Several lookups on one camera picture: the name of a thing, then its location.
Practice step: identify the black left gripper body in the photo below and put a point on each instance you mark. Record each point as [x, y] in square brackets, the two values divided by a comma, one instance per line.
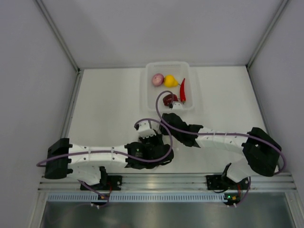
[152, 141]

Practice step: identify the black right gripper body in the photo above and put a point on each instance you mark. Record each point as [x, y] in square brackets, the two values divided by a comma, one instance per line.
[178, 137]

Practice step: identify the red fake apple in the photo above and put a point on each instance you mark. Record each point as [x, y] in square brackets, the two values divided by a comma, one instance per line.
[169, 99]

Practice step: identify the red fake chili pepper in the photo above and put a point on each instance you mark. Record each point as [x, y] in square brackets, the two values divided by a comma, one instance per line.
[182, 91]

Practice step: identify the yellow fake pear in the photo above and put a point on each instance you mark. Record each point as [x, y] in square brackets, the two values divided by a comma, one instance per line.
[170, 81]

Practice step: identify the pink fake peach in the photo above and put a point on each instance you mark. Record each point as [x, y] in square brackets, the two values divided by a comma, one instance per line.
[157, 79]

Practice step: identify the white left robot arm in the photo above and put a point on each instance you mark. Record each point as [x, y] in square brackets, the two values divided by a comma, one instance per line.
[91, 164]

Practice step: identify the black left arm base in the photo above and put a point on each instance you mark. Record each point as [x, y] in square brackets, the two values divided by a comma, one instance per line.
[112, 182]

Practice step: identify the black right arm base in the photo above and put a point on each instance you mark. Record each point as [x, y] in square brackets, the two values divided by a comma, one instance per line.
[217, 182]

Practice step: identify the white perforated plastic basket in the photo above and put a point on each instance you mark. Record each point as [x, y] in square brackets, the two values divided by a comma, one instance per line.
[179, 70]

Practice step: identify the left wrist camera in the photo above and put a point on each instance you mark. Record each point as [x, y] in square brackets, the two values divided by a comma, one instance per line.
[145, 130]

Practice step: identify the white slotted cable duct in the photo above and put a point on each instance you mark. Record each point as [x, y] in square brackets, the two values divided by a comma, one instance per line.
[140, 197]

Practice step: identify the aluminium mounting rail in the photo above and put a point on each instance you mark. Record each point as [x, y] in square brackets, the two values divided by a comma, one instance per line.
[175, 182]

